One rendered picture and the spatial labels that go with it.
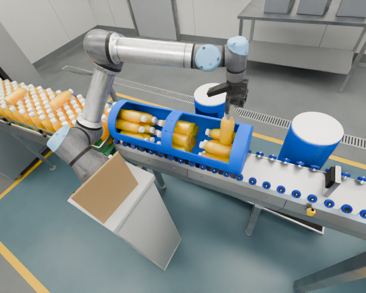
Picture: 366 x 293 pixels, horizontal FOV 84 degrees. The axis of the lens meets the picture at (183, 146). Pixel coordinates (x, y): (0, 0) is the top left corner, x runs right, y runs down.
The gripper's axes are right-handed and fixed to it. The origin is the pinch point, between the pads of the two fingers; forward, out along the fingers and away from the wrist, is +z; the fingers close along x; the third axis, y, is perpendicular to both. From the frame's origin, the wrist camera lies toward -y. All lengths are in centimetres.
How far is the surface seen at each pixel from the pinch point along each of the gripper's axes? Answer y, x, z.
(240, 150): 9.5, -9.4, 13.6
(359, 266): 67, -35, 37
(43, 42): -481, 216, 93
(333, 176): 53, -1, 26
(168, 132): -31.2, -9.1, 13.3
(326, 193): 54, -5, 37
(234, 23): -82, 332, 89
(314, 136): 45, 27, 30
